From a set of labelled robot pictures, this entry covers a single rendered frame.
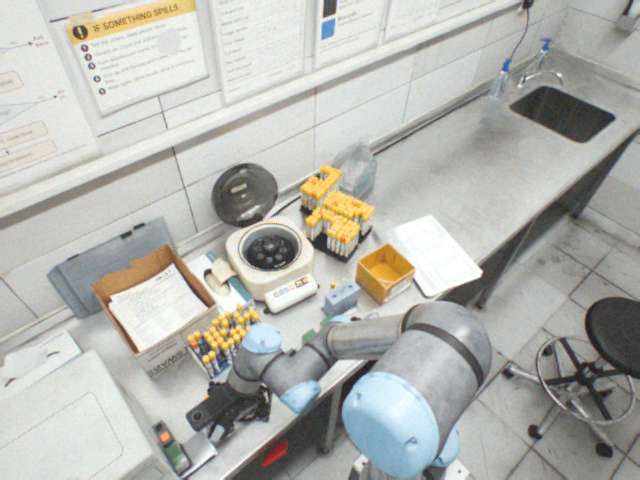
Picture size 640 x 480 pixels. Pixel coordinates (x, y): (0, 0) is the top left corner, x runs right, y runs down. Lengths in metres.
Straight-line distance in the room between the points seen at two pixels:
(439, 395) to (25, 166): 0.97
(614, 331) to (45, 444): 1.77
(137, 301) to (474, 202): 1.26
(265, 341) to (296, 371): 0.09
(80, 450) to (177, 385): 0.39
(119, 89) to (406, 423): 0.94
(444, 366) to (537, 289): 2.27
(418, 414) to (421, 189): 1.33
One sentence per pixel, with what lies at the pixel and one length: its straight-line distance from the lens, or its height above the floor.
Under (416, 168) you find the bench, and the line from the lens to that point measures 1.85.
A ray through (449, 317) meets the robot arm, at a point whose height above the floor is 1.54.
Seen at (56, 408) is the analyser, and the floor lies 1.18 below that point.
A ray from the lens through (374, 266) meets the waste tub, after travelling 1.42.
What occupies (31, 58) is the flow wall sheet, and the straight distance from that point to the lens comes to 1.04.
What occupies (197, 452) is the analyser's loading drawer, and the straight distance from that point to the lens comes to 1.15.
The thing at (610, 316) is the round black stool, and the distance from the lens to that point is 1.95.
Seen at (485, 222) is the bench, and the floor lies 0.87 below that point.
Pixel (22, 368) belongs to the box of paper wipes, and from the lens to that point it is 1.36.
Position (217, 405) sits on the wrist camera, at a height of 1.07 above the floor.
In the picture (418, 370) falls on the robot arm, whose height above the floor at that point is 1.54.
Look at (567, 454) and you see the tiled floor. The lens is 2.37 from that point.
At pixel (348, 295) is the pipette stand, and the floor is 0.97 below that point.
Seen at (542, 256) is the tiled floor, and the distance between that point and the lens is 2.97.
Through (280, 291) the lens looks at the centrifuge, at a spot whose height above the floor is 0.93.
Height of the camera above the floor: 2.00
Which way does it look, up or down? 49 degrees down
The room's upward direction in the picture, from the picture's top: 2 degrees clockwise
